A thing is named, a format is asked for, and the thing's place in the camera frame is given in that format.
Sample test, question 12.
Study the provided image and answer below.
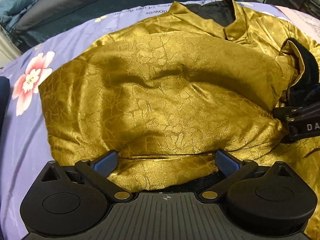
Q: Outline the gold satin jacket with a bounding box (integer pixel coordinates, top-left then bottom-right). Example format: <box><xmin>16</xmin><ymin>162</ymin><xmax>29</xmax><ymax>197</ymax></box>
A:
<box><xmin>38</xmin><ymin>0</ymin><xmax>320</xmax><ymax>240</ymax></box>

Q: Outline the purple floral bed sheet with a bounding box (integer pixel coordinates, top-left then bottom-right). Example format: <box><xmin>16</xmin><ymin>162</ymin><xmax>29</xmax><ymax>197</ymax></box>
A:
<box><xmin>0</xmin><ymin>0</ymin><xmax>293</xmax><ymax>240</ymax></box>

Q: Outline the pink dotted blanket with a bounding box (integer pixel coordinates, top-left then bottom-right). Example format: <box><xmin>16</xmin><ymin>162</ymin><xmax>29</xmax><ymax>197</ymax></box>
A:
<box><xmin>276</xmin><ymin>5</ymin><xmax>320</xmax><ymax>43</ymax></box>

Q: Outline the black knit garment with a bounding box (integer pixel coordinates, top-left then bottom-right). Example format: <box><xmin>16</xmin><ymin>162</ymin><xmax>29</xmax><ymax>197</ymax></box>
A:
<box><xmin>0</xmin><ymin>76</ymin><xmax>10</xmax><ymax>127</ymax></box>

